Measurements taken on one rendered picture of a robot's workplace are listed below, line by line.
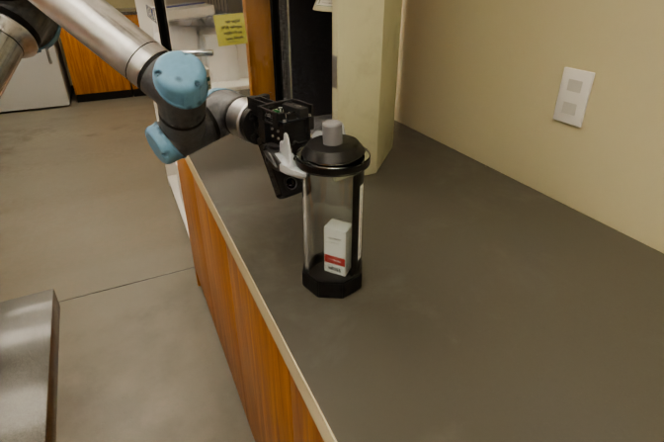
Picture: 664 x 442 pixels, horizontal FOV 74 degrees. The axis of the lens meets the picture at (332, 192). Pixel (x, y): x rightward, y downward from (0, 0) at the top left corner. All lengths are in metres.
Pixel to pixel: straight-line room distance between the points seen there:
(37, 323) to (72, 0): 0.48
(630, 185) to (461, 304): 0.47
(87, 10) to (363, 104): 0.57
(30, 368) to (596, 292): 0.83
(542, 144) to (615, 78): 0.22
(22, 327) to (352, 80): 0.75
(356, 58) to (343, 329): 0.59
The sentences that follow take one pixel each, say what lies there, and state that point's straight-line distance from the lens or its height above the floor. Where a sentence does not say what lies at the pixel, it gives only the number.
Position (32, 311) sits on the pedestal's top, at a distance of 0.83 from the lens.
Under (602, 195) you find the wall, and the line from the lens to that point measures 1.09.
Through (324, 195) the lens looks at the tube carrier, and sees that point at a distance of 0.62.
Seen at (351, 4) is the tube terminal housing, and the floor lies 1.34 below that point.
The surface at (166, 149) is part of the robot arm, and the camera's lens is 0.80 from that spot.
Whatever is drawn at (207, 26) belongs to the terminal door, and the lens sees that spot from 1.25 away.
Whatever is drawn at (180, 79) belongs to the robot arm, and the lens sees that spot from 0.68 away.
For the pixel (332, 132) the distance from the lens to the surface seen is 0.61.
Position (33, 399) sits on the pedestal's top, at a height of 0.94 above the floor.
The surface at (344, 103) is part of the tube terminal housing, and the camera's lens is 1.02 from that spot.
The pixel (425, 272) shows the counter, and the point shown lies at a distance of 0.79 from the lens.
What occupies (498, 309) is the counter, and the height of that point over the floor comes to 0.94.
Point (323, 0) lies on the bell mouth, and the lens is 1.10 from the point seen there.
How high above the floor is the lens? 1.40
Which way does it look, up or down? 27 degrees down
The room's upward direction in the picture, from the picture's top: straight up
